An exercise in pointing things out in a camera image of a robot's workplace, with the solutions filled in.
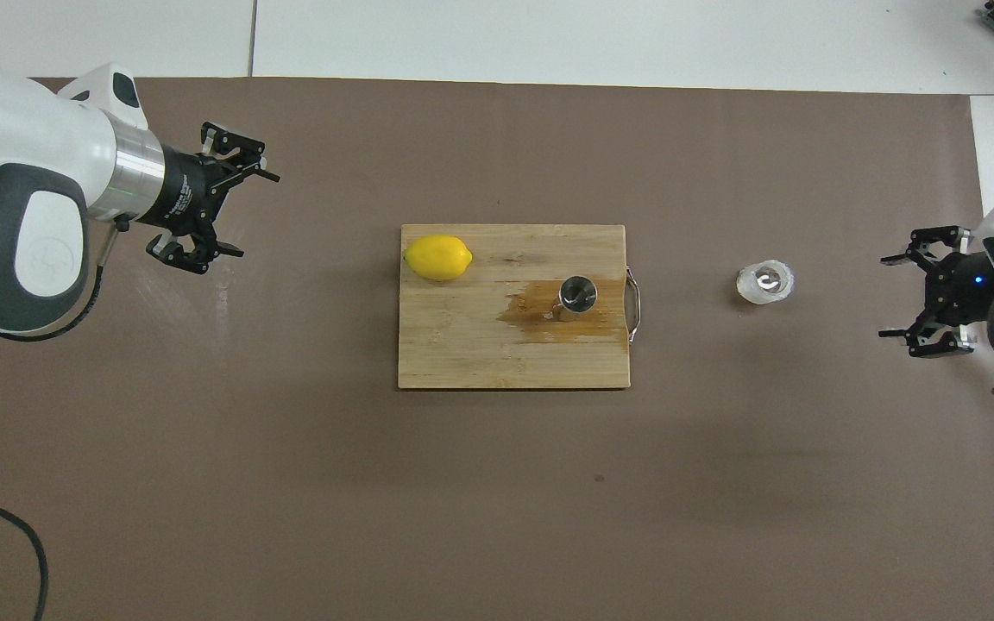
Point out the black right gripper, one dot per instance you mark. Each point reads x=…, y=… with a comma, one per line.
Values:
x=963, y=293

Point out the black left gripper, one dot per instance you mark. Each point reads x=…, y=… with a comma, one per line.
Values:
x=191, y=194

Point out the clear faceted glass cup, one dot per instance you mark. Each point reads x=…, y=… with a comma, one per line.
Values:
x=765, y=283

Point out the steel double jigger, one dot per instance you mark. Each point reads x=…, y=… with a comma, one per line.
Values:
x=577, y=295

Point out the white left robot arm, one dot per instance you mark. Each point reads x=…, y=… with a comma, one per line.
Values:
x=14, y=172

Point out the yellow lemon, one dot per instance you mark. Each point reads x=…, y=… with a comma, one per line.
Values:
x=437, y=258

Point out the wooden cutting board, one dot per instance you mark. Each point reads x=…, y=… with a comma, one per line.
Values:
x=480, y=345

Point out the brown paper table mat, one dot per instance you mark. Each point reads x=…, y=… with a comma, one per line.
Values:
x=462, y=500

